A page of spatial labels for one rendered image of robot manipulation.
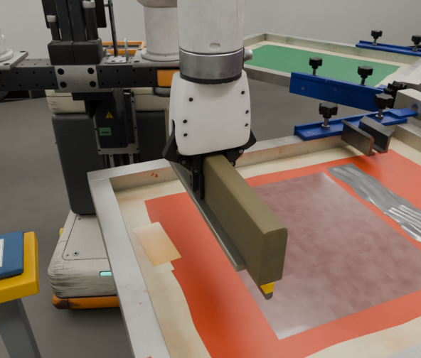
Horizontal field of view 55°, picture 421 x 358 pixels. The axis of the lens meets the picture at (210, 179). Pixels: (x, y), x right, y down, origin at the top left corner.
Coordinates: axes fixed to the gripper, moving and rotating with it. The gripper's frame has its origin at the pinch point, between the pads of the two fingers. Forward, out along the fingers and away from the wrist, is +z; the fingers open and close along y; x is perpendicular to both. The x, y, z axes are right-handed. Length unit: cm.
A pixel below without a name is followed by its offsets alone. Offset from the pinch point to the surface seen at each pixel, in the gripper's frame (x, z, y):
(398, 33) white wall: -378, 86, -413
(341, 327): 19.0, 14.4, -11.0
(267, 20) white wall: -379, 59, -218
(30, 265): -8.6, 14.9, 26.7
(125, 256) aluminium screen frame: -1.1, 11.1, 13.0
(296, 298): 12.6, 14.4, -8.1
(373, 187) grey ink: -6.8, 14.4, -38.1
